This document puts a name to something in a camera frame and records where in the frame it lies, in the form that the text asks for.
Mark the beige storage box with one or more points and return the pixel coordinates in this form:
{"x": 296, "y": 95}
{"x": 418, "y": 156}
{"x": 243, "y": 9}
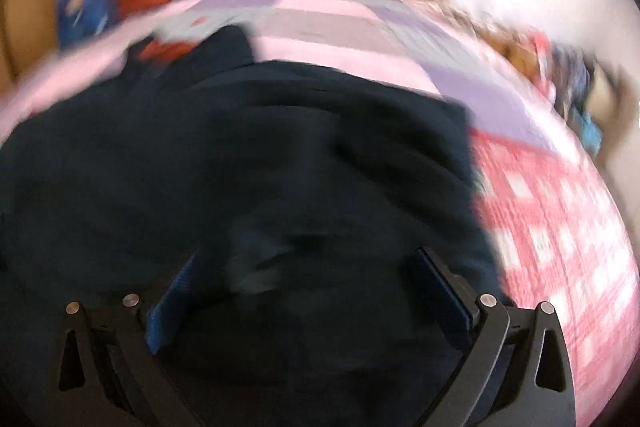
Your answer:
{"x": 610, "y": 89}

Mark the plaid clothing pile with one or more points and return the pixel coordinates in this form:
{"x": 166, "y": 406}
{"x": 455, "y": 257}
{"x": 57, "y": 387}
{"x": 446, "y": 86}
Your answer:
{"x": 572, "y": 77}

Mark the pastel patchwork quilt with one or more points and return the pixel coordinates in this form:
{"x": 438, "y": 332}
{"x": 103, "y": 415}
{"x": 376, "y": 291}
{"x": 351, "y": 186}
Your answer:
{"x": 350, "y": 22}

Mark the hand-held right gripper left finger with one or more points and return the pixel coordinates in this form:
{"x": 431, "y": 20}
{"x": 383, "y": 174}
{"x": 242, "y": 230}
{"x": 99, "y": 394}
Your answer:
{"x": 167, "y": 307}

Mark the red checked mat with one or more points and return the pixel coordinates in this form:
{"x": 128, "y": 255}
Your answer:
{"x": 560, "y": 232}

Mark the dark navy padded jacket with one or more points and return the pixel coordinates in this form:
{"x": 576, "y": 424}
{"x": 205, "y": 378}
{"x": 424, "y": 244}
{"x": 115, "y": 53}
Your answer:
{"x": 250, "y": 167}

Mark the wooden nightstand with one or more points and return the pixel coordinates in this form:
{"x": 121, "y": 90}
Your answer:
{"x": 515, "y": 52}

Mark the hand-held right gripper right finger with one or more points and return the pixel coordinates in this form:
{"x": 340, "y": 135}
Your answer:
{"x": 445, "y": 292}

